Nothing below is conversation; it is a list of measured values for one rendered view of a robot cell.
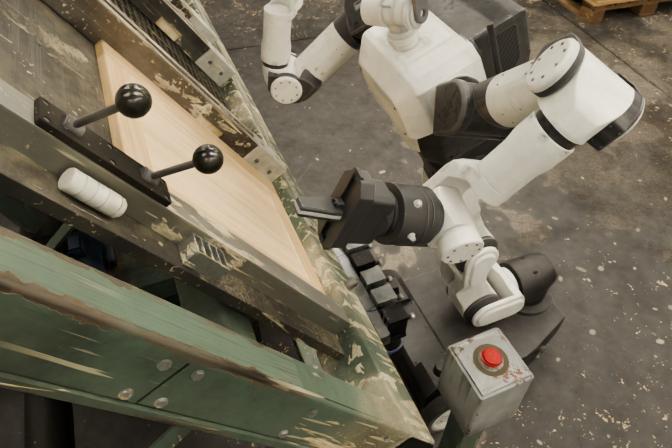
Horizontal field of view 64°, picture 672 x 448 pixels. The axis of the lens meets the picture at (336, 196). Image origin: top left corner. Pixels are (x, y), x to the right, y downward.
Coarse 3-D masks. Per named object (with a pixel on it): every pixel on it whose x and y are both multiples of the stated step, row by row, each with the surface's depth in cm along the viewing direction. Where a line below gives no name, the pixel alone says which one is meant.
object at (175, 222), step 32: (0, 96) 56; (0, 128) 57; (32, 128) 58; (32, 160) 60; (64, 160) 62; (128, 192) 68; (160, 224) 74; (192, 224) 76; (256, 256) 90; (256, 288) 91; (288, 288) 95; (320, 320) 106
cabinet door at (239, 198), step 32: (128, 64) 106; (160, 96) 110; (128, 128) 85; (160, 128) 99; (192, 128) 116; (160, 160) 88; (224, 160) 120; (192, 192) 91; (224, 192) 106; (256, 192) 126; (224, 224) 93; (256, 224) 110; (288, 224) 130; (288, 256) 114; (320, 288) 117
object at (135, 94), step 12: (132, 84) 56; (120, 96) 56; (132, 96) 56; (144, 96) 57; (108, 108) 59; (120, 108) 56; (132, 108) 56; (144, 108) 57; (72, 120) 61; (84, 120) 60; (96, 120) 60; (72, 132) 62
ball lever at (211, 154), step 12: (204, 144) 66; (192, 156) 66; (204, 156) 64; (216, 156) 65; (144, 168) 70; (168, 168) 69; (180, 168) 68; (204, 168) 65; (216, 168) 66; (156, 180) 71
